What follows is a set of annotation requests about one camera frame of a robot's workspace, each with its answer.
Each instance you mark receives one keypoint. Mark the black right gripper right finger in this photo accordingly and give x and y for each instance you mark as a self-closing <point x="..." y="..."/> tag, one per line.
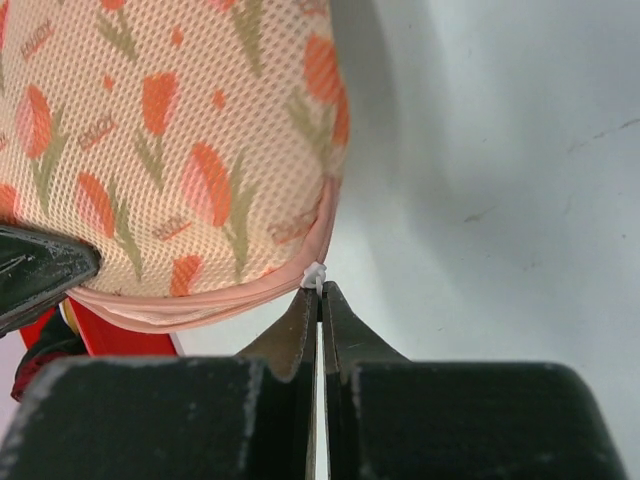
<point x="351" y="347"/>

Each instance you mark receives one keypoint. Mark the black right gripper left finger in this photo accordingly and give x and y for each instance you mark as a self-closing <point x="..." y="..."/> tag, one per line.
<point x="289" y="342"/>

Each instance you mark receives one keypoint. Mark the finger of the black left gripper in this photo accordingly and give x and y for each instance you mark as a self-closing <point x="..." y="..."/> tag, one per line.
<point x="37" y="270"/>

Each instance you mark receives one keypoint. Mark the dark red garment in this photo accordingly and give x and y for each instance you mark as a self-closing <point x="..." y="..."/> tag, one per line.
<point x="40" y="365"/>

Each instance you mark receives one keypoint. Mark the red plastic bin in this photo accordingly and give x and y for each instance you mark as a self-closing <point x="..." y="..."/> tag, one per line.
<point x="101" y="338"/>

